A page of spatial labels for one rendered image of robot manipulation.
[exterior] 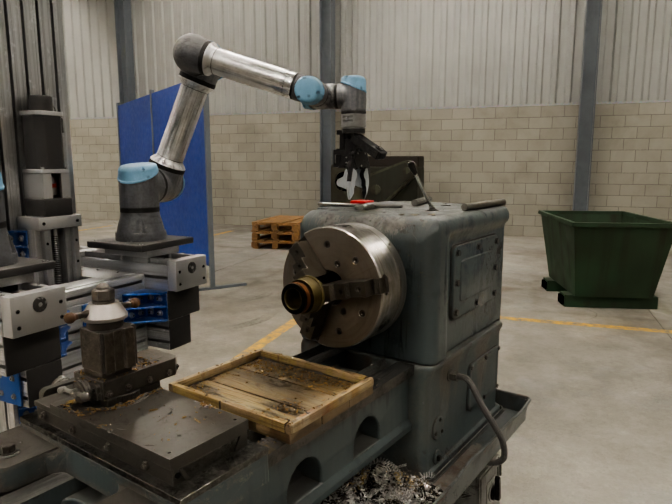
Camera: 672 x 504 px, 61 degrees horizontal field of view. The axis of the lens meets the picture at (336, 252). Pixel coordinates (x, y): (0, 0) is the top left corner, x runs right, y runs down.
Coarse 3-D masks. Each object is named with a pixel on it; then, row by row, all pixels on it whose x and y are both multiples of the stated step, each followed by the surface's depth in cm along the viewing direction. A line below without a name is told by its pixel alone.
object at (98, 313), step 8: (88, 304) 100; (96, 304) 100; (104, 304) 100; (112, 304) 101; (120, 304) 102; (96, 312) 99; (104, 312) 99; (112, 312) 100; (120, 312) 101; (88, 320) 99; (96, 320) 98; (104, 320) 99; (112, 320) 99
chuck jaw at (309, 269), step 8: (304, 240) 148; (296, 248) 144; (304, 248) 144; (296, 256) 144; (304, 256) 143; (312, 256) 144; (296, 264) 142; (304, 264) 141; (312, 264) 143; (320, 264) 145; (296, 272) 143; (304, 272) 139; (312, 272) 141; (320, 272) 143; (328, 272) 145
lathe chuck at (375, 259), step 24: (312, 240) 146; (336, 240) 141; (360, 240) 138; (288, 264) 152; (336, 264) 143; (360, 264) 138; (384, 264) 138; (336, 312) 144; (360, 312) 140; (384, 312) 139; (336, 336) 145; (360, 336) 141
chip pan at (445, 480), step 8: (504, 408) 200; (504, 416) 194; (512, 416) 194; (504, 424) 188; (488, 432) 182; (480, 440) 177; (488, 440) 177; (472, 448) 172; (480, 448) 172; (464, 456) 167; (456, 464) 163; (464, 464) 163; (448, 472) 159; (456, 472) 159; (440, 480) 155; (448, 480) 155; (440, 488) 151
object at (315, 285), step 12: (312, 276) 137; (288, 288) 134; (300, 288) 131; (312, 288) 133; (288, 300) 136; (300, 300) 139; (312, 300) 133; (324, 300) 136; (300, 312) 132; (312, 312) 138
